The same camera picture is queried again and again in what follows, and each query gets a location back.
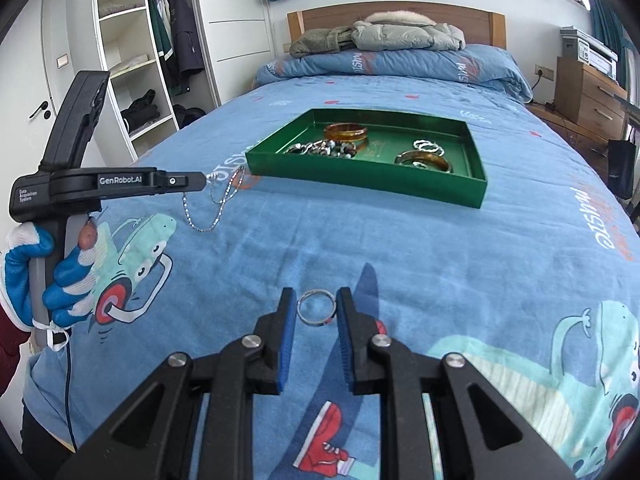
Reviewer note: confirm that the folded blue printed duvet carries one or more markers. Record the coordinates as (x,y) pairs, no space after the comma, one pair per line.
(400,67)

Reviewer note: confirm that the glass top desk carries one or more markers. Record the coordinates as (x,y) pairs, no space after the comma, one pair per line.
(631,107)

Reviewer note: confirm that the blue printed bed sheet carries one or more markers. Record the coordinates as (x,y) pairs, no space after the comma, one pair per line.
(400,260)

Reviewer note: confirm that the white wardrobe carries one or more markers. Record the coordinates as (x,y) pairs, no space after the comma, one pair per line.
(235,35)

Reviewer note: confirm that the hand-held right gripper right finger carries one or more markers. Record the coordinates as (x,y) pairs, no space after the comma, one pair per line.
(347,345)

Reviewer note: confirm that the green rectangular tray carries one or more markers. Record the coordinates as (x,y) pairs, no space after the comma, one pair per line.
(360,177)

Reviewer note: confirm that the person's left hand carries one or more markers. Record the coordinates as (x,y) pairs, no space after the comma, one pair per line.
(70,285)

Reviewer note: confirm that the grey down jacket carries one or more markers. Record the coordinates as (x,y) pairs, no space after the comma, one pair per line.
(400,35)

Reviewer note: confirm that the dark hanging jacket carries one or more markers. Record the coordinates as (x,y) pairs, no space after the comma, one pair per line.
(182,35)

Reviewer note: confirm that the amber bangle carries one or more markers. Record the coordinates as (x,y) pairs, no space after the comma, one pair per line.
(345,135)

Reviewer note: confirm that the wall socket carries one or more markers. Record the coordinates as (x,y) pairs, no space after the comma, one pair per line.
(544,72)

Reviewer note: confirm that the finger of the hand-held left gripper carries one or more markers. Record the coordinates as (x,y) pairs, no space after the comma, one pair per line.
(185,181)

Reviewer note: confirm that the long teal curtain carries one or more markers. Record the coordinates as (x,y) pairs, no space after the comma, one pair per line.
(607,25)

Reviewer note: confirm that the wooden drawer cabinet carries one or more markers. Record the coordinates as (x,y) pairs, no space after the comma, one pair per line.
(585,100)

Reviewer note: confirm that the white door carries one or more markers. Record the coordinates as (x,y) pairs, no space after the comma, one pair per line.
(30,50)

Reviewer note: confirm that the folded black clothes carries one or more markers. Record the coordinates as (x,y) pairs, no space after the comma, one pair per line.
(140,110)

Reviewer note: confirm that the wooden headboard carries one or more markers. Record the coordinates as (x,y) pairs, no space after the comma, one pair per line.
(320,17)

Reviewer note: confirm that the olive fleece garment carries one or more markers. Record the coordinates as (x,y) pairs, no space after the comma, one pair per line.
(320,42)

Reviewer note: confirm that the folded white clothes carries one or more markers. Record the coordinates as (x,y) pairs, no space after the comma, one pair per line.
(130,67)

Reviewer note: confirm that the green white hanging garment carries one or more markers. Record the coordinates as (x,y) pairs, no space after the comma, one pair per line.
(159,30)

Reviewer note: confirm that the black tote bag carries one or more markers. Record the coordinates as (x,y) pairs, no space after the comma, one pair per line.
(622,170)

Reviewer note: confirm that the white printer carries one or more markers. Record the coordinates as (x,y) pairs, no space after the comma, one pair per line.
(587,52)

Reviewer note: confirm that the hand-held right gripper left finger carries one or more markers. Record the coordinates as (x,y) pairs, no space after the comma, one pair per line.
(285,345)

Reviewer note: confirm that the low wooden nightstand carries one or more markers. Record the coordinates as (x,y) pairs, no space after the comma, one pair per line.
(570,135)

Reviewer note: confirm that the dark brown bangle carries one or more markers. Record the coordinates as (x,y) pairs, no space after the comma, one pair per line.
(430,162)

